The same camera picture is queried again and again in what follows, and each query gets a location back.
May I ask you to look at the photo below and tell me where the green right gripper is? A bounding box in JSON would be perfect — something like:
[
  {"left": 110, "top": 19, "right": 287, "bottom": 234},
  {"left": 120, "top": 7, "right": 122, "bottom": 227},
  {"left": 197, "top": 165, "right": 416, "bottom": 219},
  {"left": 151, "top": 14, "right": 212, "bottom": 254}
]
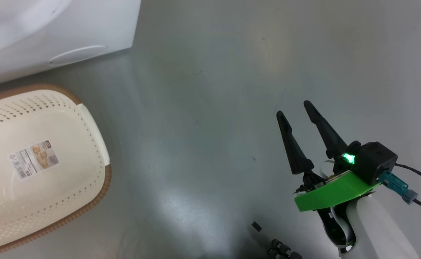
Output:
[{"left": 276, "top": 100, "right": 380, "bottom": 253}]

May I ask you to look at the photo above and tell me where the cream perforated laundry basket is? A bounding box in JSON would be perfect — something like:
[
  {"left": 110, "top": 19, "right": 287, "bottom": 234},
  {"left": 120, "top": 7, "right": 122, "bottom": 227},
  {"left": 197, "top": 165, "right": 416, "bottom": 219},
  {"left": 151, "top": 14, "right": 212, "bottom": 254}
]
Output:
[{"left": 0, "top": 83, "right": 112, "bottom": 259}]

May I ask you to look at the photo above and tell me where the paper product label on basket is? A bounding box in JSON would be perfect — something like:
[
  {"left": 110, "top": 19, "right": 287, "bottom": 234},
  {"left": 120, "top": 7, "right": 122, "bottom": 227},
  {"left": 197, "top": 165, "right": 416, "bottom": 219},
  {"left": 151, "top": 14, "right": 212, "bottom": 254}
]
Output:
[{"left": 9, "top": 140, "right": 60, "bottom": 180}]

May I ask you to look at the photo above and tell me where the teal cable connector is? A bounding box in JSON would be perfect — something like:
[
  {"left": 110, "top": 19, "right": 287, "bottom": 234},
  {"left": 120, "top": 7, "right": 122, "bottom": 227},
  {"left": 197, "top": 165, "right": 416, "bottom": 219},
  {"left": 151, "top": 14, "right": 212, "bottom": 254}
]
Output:
[{"left": 379, "top": 170, "right": 418, "bottom": 205}]

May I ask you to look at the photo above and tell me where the white front-load washing machine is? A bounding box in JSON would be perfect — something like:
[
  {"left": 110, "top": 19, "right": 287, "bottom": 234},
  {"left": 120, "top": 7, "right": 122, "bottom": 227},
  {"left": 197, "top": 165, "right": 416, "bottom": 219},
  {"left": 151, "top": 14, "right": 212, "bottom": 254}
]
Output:
[{"left": 0, "top": 0, "right": 142, "bottom": 88}]

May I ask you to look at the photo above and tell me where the round white filter cover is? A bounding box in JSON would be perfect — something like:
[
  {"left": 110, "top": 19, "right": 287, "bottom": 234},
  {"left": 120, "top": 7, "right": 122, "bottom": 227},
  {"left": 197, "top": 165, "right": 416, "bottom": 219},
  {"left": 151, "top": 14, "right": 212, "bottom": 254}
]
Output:
[{"left": 48, "top": 45, "right": 108, "bottom": 67}]

